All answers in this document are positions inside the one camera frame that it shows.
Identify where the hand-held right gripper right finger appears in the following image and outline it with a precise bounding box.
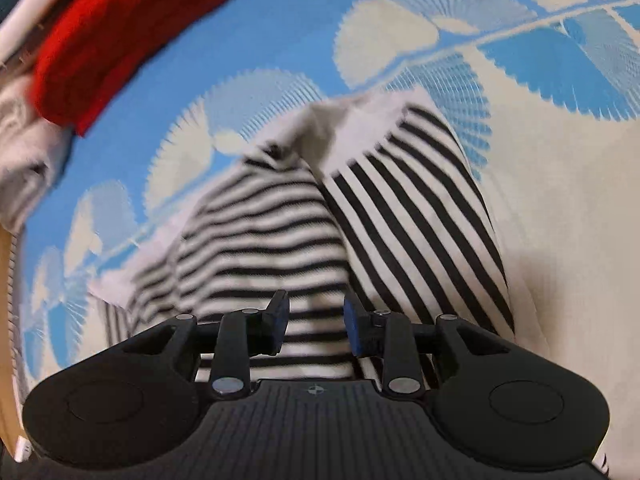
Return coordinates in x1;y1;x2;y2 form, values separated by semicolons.
343;293;513;395

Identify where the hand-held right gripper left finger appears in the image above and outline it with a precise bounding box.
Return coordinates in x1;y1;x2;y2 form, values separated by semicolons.
119;289;292;402

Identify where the white striped hooded top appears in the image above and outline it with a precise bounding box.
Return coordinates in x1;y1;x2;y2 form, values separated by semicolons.
87;85;612;478

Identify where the blue patterned bed cover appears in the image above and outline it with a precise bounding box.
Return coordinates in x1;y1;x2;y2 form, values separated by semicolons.
9;0;640;480

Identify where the beige folded blanket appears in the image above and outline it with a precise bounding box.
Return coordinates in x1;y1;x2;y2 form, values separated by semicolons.
0;77;77;234

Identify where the red folded blanket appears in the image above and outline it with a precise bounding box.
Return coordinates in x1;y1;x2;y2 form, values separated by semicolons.
31;0;251;137

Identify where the white folded cloth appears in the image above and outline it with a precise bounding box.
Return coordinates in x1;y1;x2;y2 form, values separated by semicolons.
0;0;87;57

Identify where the wooden bed frame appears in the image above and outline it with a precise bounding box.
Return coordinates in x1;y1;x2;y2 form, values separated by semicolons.
0;224;22;462

